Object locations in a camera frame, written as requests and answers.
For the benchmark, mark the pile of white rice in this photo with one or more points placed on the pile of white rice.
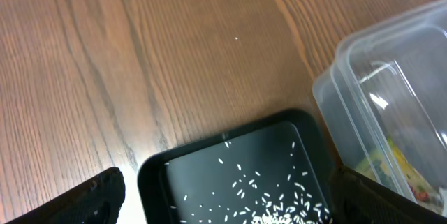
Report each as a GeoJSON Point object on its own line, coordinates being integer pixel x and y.
{"type": "Point", "coordinates": [245, 180]}

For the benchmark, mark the yellow pandan cake wrapper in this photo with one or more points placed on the yellow pandan cake wrapper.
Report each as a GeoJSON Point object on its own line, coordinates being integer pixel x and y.
{"type": "Point", "coordinates": [375, 168]}

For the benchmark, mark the clear plastic container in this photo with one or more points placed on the clear plastic container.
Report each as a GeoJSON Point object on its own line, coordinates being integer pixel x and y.
{"type": "Point", "coordinates": [389, 80]}

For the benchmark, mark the black plastic tray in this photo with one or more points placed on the black plastic tray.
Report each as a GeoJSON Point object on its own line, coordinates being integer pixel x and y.
{"type": "Point", "coordinates": [295, 124]}

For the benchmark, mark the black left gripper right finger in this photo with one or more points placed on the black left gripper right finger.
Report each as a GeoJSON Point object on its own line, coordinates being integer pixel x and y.
{"type": "Point", "coordinates": [357, 199]}

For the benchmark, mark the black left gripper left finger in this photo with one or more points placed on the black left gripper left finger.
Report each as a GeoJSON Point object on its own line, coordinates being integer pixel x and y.
{"type": "Point", "coordinates": [96, 200]}

